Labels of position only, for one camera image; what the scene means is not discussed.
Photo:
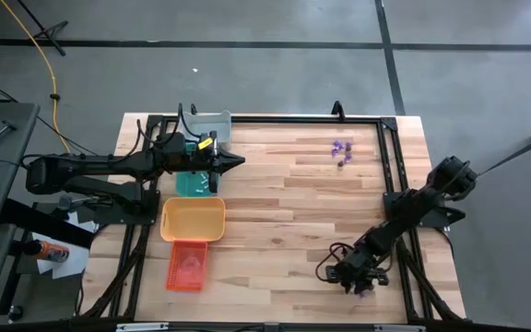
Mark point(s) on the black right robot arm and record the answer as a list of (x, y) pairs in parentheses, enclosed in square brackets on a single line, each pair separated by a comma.
[(399, 216)]

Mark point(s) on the orange spray bottle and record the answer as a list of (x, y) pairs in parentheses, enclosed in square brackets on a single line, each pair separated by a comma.
[(53, 252)]

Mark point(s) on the white paper sheets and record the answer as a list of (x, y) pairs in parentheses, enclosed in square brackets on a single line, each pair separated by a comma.
[(74, 263)]

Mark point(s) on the yellow plastic bin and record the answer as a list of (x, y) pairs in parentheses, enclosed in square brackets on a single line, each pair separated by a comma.
[(196, 221)]

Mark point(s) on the translucent white decoration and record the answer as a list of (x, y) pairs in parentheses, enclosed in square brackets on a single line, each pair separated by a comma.
[(191, 267)]

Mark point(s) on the small black round knob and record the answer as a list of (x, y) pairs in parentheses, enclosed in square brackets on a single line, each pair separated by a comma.
[(15, 313)]

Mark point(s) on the yellow label tag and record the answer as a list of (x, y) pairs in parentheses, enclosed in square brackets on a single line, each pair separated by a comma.
[(204, 143)]

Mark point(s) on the grey metal bracket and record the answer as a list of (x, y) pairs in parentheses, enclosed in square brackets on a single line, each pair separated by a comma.
[(141, 327), (399, 328)]

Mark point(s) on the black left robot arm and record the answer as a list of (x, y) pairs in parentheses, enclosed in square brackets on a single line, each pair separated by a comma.
[(99, 163)]

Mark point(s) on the orange plastic basket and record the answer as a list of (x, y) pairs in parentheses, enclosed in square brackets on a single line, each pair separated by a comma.
[(173, 276)]

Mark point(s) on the black tripod stand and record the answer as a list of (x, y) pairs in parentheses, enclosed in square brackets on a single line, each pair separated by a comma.
[(44, 30)]

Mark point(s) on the black frame bracket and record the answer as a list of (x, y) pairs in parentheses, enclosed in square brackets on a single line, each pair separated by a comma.
[(338, 110), (194, 110)]

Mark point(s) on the teal plastic bin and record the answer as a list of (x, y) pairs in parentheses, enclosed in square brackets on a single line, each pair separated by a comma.
[(189, 184)]

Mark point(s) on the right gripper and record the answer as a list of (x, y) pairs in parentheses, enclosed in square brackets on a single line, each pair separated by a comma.
[(362, 275)]

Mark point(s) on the black desk crossbar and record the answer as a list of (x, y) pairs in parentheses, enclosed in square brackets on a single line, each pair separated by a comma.
[(49, 226)]

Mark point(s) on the white plastic bin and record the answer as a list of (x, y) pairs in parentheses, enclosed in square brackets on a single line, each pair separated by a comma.
[(217, 123)]

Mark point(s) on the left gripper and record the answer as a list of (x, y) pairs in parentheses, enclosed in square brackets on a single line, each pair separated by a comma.
[(198, 161)]

